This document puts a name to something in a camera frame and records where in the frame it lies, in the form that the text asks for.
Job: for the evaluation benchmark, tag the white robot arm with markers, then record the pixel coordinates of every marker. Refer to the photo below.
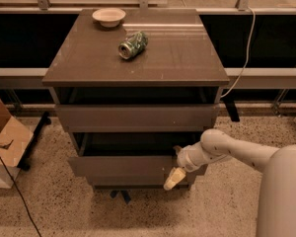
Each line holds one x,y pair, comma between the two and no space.
277,192

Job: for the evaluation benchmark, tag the black stand leg left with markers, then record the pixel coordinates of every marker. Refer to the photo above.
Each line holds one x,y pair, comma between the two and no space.
24,162

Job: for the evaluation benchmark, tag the white ceramic bowl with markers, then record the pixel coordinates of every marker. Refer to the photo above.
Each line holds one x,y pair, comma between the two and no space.
109,17

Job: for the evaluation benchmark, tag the black stand leg right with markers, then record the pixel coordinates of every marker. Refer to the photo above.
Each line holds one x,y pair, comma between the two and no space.
229,101

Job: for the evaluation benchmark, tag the open cardboard box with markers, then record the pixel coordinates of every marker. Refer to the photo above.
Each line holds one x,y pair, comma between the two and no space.
14,140

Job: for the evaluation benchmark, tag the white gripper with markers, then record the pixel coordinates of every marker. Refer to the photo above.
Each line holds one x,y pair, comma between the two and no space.
185,161

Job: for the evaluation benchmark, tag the grey top drawer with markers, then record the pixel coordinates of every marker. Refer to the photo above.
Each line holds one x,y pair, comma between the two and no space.
155,118

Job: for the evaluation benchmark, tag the black stand leg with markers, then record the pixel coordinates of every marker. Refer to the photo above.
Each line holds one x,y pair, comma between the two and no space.
24,162
229,101

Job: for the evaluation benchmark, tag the grey drawer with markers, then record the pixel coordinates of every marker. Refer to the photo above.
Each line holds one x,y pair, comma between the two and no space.
155,118
129,160

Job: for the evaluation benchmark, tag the grey drawer cabinet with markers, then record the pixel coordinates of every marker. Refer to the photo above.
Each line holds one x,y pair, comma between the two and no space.
179,66

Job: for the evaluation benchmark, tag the crushed green soda can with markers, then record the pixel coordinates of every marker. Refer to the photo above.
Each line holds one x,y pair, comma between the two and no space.
132,45

